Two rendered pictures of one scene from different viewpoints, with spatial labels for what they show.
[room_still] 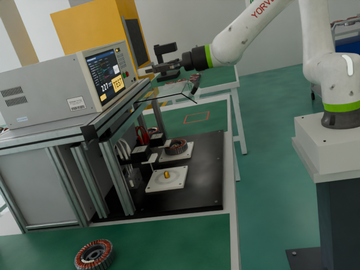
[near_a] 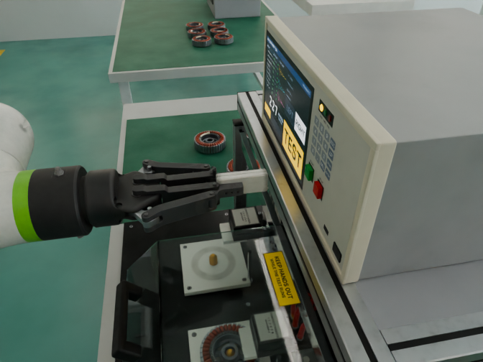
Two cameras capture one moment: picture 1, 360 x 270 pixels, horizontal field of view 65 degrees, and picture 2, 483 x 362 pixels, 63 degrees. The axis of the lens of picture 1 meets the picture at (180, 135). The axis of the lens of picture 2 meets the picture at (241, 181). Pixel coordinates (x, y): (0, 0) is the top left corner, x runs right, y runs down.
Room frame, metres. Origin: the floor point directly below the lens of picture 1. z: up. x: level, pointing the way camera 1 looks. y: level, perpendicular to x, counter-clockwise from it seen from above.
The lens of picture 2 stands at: (1.60, -0.11, 1.51)
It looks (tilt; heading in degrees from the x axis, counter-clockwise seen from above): 37 degrees down; 155
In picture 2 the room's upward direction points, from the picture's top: straight up
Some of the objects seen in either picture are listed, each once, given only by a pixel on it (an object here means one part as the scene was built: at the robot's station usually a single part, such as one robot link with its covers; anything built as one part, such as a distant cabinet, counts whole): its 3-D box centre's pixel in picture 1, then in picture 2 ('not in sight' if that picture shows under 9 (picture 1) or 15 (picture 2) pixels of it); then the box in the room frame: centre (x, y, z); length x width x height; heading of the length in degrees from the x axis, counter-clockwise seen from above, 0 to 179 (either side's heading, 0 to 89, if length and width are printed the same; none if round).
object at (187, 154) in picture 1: (177, 151); not in sight; (1.23, 0.03, 0.78); 0.15 x 0.15 x 0.01; 76
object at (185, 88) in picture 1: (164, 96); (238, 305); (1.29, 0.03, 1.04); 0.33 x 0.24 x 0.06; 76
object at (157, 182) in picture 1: (167, 178); not in sight; (1.00, 0.09, 0.78); 0.15 x 0.15 x 0.01; 76
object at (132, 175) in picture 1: (132, 178); not in sight; (1.03, 0.23, 0.80); 0.07 x 0.05 x 0.06; 166
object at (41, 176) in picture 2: (200, 59); (67, 204); (1.15, -0.15, 1.18); 0.09 x 0.06 x 0.12; 166
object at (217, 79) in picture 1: (196, 102); not in sight; (3.47, -0.31, 0.38); 1.85 x 1.10 x 0.75; 166
